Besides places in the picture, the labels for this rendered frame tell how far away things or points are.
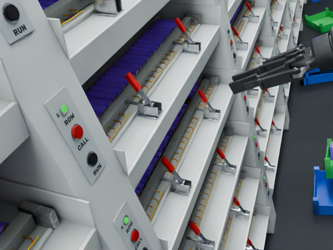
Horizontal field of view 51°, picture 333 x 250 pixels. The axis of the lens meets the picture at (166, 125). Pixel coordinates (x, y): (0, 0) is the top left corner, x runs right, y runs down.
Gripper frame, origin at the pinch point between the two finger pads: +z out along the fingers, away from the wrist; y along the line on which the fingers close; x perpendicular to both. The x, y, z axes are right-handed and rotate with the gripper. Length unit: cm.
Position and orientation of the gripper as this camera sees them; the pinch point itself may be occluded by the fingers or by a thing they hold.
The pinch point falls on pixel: (245, 81)
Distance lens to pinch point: 86.8
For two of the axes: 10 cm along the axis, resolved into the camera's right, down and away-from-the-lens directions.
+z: -7.9, 2.5, 5.6
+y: 3.4, -5.8, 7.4
